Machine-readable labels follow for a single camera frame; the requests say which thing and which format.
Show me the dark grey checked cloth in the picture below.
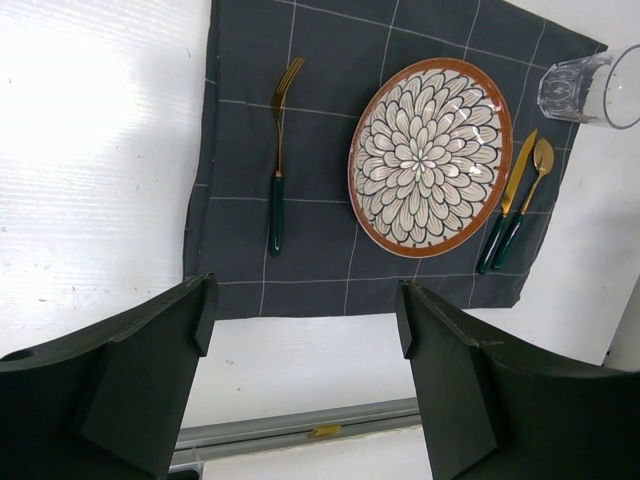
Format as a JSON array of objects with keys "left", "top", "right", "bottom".
[{"left": 180, "top": 0, "right": 610, "bottom": 319}]

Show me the front aluminium rail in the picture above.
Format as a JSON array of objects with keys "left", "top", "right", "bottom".
[{"left": 169, "top": 398, "right": 421, "bottom": 474}]

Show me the clear drinking glass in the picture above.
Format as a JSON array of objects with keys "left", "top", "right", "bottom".
[{"left": 537, "top": 44, "right": 639, "bottom": 130}]

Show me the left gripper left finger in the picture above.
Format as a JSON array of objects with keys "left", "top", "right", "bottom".
[{"left": 1, "top": 274, "right": 218, "bottom": 479}]

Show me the gold fork green handle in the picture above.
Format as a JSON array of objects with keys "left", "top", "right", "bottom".
[{"left": 268, "top": 57, "right": 305, "bottom": 257}]

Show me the gold spoon green handle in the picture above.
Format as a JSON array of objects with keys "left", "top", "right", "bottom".
[{"left": 491, "top": 138, "right": 555, "bottom": 270}]

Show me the gold knife green handle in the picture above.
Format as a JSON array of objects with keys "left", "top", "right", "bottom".
[{"left": 476, "top": 129, "right": 538, "bottom": 275}]

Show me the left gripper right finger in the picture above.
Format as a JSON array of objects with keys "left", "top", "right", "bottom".
[{"left": 397, "top": 281, "right": 639, "bottom": 479}]

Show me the floral plate brown rim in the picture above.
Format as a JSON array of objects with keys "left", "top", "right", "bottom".
[{"left": 347, "top": 58, "right": 513, "bottom": 258}]

